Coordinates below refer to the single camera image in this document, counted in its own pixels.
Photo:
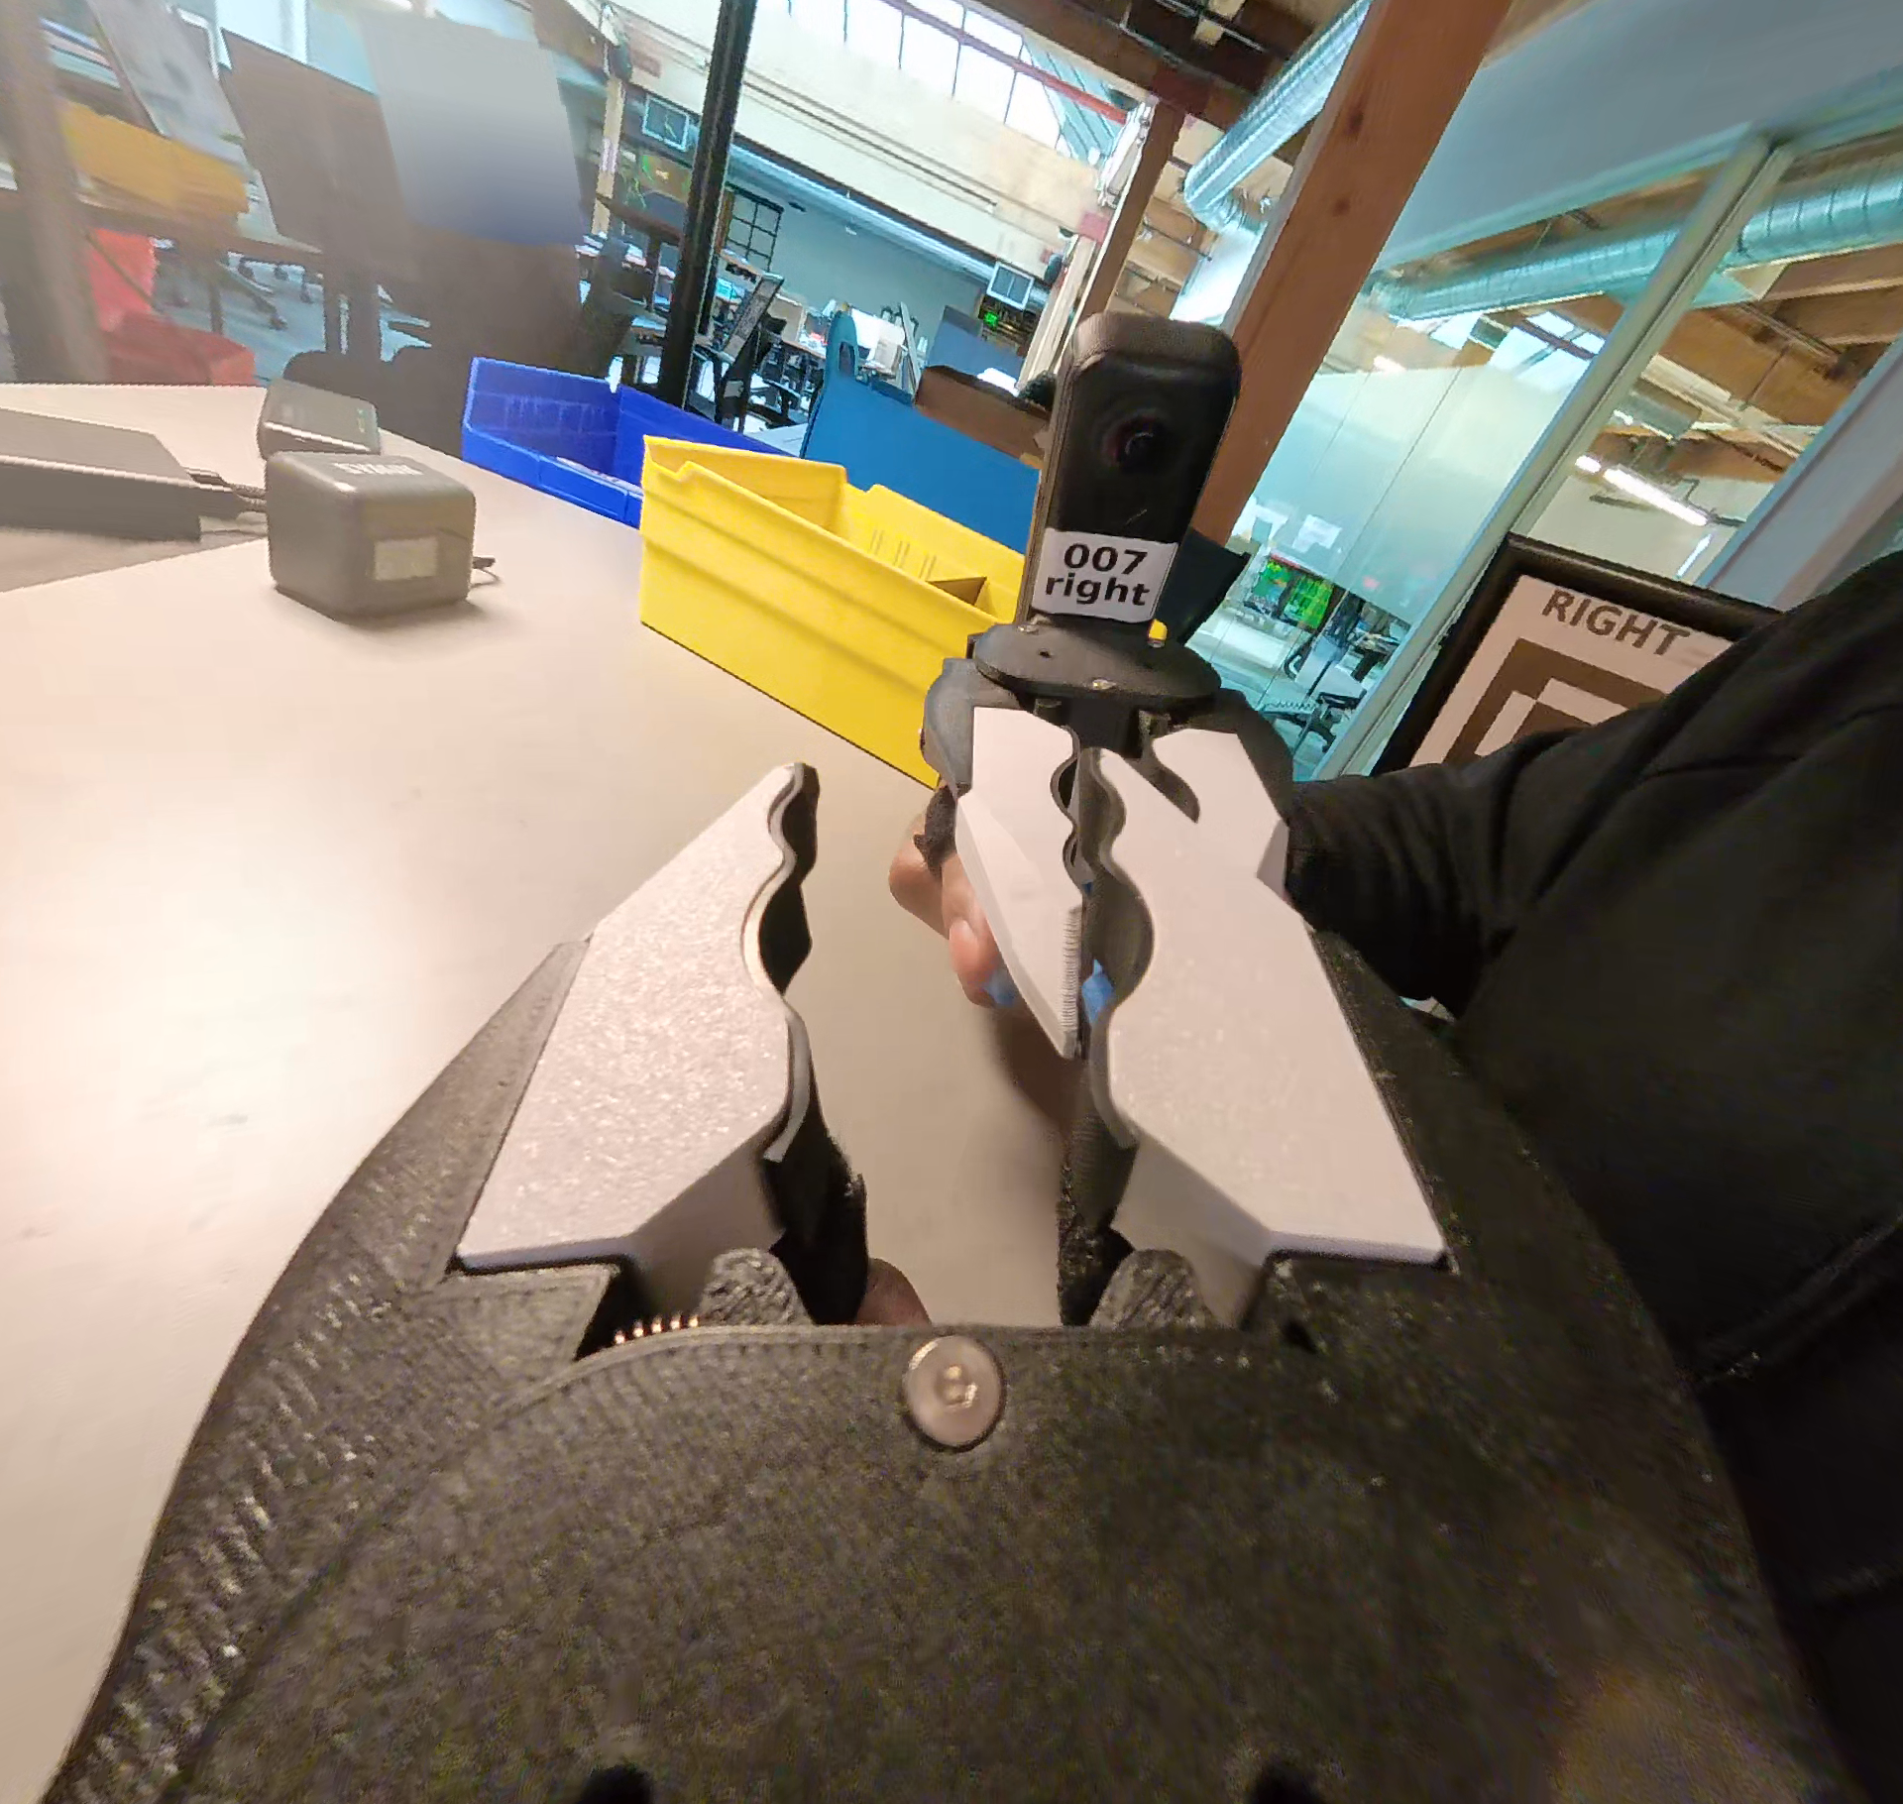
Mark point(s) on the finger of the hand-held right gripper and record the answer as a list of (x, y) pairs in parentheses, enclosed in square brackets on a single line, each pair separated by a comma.
[(1010, 854), (1220, 810)]

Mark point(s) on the silver air duct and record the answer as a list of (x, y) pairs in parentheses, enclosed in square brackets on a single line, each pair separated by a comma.
[(1635, 250), (1278, 109)]

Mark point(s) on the grey power adapter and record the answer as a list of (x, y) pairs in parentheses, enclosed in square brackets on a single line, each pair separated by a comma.
[(320, 419), (358, 541)]

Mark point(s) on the black pole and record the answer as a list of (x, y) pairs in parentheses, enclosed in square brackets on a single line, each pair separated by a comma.
[(721, 124)]

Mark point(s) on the black monitor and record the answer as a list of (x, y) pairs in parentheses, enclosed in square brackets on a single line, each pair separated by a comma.
[(297, 141)]

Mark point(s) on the grey flat box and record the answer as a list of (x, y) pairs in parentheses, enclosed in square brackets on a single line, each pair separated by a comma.
[(89, 474)]

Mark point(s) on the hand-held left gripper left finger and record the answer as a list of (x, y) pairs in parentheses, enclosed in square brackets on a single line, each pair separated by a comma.
[(641, 1076)]

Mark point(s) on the person's right hand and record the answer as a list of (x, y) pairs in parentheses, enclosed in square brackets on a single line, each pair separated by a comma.
[(967, 943)]

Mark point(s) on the red plastic bin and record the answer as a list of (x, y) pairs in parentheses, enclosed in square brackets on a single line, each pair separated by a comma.
[(165, 348)]

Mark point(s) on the person's right forearm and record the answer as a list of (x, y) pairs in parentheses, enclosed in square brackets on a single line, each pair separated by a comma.
[(1635, 943)]

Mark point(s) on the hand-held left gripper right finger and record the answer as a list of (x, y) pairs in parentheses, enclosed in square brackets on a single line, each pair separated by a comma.
[(1264, 1091)]

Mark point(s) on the wooden post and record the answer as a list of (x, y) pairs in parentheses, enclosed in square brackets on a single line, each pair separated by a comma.
[(1367, 199)]

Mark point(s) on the black framed printed sign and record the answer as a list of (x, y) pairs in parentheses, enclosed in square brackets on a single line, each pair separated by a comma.
[(1574, 646)]

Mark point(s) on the yellow plastic bin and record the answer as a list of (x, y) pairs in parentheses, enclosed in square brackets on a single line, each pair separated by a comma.
[(773, 599)]

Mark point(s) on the blue plastic bin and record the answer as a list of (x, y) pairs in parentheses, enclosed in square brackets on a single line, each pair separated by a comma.
[(519, 422)]

